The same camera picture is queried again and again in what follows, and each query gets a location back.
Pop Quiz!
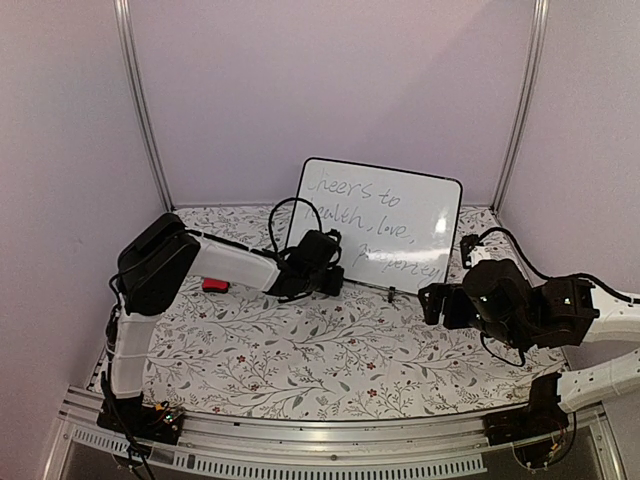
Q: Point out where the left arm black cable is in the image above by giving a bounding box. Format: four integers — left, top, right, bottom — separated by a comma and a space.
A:
268, 197, 321, 261

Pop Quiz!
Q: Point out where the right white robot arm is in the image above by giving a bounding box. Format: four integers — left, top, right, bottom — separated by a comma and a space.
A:
418, 259, 639, 436

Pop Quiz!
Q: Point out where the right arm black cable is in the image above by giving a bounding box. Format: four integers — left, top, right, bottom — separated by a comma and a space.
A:
472, 227, 640, 304

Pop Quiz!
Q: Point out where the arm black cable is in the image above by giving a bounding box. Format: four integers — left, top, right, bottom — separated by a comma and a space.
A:
268, 197, 321, 261
472, 227, 640, 304

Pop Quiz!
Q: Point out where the left aluminium frame post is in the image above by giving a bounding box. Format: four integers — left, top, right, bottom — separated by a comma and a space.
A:
113, 0, 175, 211

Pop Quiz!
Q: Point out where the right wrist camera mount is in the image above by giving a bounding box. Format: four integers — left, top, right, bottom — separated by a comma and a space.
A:
459, 234, 483, 270

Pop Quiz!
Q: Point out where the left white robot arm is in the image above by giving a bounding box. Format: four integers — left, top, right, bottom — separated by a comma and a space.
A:
103, 213, 344, 434

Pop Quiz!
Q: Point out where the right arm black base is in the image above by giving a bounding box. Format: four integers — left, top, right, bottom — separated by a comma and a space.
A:
482, 373, 572, 470

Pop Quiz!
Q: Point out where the white whiteboard black frame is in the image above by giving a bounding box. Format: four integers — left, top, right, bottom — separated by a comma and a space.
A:
287, 158, 463, 294

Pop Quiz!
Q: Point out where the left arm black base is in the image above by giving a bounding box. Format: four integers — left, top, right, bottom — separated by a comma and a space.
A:
97, 395, 185, 445

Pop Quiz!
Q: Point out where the aluminium frame post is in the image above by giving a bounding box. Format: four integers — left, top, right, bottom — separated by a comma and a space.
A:
489, 0, 550, 211
113, 0, 175, 211

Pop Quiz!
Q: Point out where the red whiteboard eraser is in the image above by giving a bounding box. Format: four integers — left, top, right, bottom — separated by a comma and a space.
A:
202, 278, 230, 293

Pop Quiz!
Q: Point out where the right aluminium frame post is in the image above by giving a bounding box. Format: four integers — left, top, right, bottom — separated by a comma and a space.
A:
489, 0, 550, 211

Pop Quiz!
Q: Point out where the aluminium front rail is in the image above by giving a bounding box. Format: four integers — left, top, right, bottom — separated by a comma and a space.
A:
42, 387, 626, 480

